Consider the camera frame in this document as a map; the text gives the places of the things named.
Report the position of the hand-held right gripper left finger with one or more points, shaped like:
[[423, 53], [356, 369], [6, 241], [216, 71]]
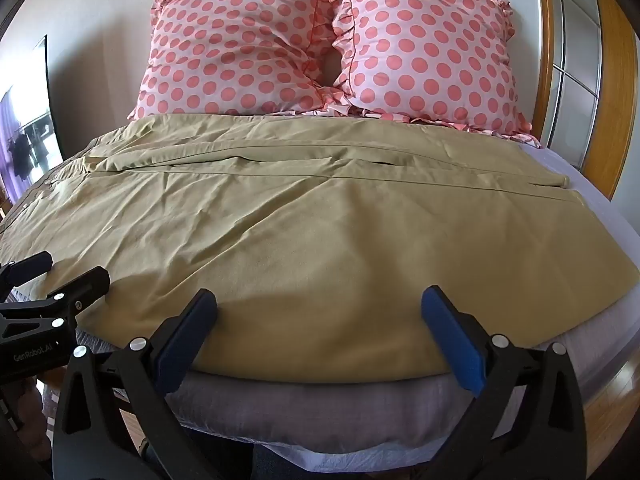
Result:
[[184, 342]]

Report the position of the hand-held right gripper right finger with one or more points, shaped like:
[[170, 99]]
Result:
[[456, 342]]

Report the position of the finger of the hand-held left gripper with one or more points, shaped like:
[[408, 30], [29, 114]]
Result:
[[30, 265], [82, 287]]

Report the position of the khaki pants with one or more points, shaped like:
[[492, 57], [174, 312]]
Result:
[[300, 220]]

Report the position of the black framed screen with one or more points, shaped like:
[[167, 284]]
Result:
[[30, 130]]

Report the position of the bed with grey sheet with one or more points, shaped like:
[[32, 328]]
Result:
[[305, 412]]

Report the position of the pink polka dot pillow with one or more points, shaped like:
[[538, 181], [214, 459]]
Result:
[[430, 50], [235, 45]]

